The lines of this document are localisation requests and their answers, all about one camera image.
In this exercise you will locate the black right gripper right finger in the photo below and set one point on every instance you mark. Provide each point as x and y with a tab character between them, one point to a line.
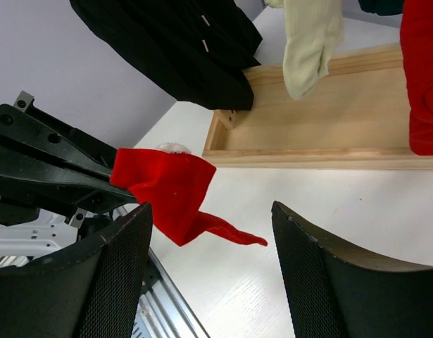
336	288

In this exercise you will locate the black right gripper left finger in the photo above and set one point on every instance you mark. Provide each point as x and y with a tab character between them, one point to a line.
88	289

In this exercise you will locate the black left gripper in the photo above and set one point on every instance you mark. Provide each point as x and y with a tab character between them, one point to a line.
48	164

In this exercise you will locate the red sock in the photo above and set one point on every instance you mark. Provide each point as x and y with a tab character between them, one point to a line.
416	37
175	184

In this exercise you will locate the cream sock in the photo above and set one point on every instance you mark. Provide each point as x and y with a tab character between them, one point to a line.
314	30

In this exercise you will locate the green christmas sock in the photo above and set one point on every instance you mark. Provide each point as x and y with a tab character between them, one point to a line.
382	7

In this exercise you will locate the black shorts on hanger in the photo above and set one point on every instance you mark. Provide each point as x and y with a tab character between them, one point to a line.
196	51

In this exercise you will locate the wooden rack base tray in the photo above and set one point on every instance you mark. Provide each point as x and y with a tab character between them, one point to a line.
355	118

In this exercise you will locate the aluminium mounting rail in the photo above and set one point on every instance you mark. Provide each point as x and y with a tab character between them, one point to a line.
161	310

